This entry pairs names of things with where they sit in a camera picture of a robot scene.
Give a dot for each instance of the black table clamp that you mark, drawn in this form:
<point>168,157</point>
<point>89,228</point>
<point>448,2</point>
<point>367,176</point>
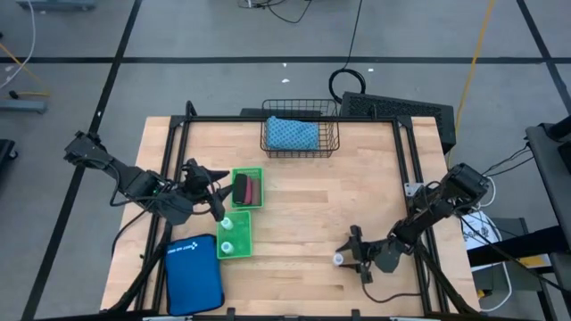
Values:
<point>231,313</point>
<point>356,314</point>

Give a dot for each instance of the yellow label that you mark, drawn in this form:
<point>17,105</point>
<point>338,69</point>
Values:
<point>533,261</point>

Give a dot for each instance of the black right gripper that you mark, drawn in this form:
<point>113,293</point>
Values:
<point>383,256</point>

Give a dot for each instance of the black floor object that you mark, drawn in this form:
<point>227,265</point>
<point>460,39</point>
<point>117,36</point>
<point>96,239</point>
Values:
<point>5,153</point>

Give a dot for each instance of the grey floor base plate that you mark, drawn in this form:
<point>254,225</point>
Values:
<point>22,106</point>

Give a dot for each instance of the green plastic basket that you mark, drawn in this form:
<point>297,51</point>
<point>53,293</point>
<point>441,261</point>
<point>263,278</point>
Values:
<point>243,236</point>
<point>247,170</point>

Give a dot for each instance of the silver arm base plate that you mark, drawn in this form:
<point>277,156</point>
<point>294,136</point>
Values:
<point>411,189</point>

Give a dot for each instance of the blue patterned soft pack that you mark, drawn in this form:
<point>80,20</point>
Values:
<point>292,134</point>

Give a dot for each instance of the blue first aid pouch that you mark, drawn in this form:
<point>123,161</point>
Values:
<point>194,276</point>

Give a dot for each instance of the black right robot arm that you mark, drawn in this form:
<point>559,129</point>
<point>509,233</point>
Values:
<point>464,187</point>

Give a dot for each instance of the grey box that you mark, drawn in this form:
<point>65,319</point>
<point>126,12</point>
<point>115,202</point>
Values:
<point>490,281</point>

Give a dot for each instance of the white paper sheet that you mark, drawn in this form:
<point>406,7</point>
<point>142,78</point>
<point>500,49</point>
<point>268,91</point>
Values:
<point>479,232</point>

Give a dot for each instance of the black perforated computer case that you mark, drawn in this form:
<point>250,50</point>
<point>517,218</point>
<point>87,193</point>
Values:
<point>392,107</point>

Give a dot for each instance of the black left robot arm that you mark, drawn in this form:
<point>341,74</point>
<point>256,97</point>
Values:
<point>138,183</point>

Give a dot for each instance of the black eraser block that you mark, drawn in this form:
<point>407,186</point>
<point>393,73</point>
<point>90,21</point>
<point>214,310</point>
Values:
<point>240,189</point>

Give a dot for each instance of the black metal table frame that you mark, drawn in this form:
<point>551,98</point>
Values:
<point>223,119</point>

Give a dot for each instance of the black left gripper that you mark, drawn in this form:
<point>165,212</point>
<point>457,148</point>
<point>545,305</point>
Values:
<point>198,183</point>

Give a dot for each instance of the black beam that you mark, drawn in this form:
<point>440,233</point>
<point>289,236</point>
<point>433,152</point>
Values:
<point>513,247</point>

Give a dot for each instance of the black side table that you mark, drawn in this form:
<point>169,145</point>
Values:
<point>553,178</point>

